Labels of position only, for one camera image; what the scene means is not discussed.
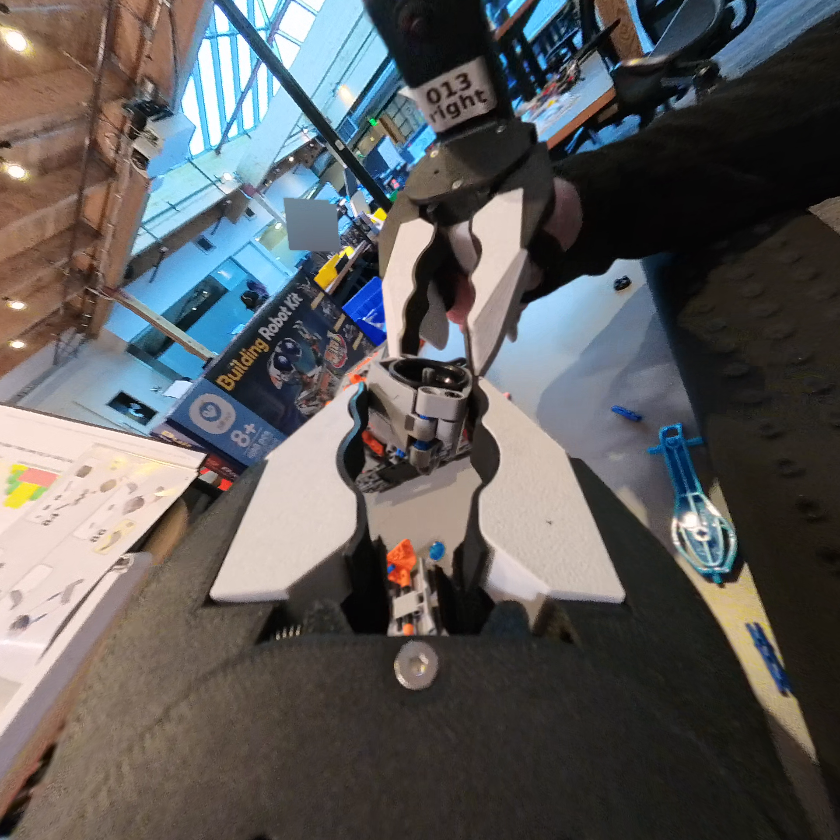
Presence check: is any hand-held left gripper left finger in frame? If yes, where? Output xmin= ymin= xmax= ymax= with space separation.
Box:
xmin=210 ymin=381 xmax=384 ymax=610

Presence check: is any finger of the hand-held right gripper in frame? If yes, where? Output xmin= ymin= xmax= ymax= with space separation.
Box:
xmin=377 ymin=214 xmax=458 ymax=359
xmin=462 ymin=184 xmax=529 ymax=384

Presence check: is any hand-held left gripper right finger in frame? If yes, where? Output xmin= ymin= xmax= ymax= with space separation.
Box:
xmin=451 ymin=381 xmax=628 ymax=610

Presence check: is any person's right hand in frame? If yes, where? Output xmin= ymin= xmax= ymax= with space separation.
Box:
xmin=444 ymin=178 xmax=586 ymax=332

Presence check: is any blue storage bin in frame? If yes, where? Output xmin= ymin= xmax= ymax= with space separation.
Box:
xmin=339 ymin=276 xmax=391 ymax=350

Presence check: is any yellow storage bin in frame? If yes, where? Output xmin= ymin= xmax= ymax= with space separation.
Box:
xmin=313 ymin=247 xmax=358 ymax=295

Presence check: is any small grey orange brick assembly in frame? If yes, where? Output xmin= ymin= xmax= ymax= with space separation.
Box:
xmin=384 ymin=536 xmax=450 ymax=639

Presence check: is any light blue paddle piece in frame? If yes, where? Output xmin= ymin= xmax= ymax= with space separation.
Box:
xmin=646 ymin=422 xmax=737 ymax=586

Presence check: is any blue cardboard box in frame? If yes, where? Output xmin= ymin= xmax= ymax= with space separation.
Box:
xmin=168 ymin=289 xmax=384 ymax=466

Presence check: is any dark metal pole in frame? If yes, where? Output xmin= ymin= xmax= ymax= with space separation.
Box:
xmin=213 ymin=0 xmax=397 ymax=214

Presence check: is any instruction booklet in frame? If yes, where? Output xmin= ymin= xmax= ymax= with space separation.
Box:
xmin=0 ymin=402 xmax=211 ymax=686

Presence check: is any black dimpled foam mat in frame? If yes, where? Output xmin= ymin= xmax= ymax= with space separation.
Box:
xmin=647 ymin=197 xmax=840 ymax=821

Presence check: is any black office chair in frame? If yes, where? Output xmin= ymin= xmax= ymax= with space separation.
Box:
xmin=575 ymin=0 xmax=765 ymax=122

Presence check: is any white stand platform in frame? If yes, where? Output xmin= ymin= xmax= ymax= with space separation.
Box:
xmin=0 ymin=552 xmax=156 ymax=778

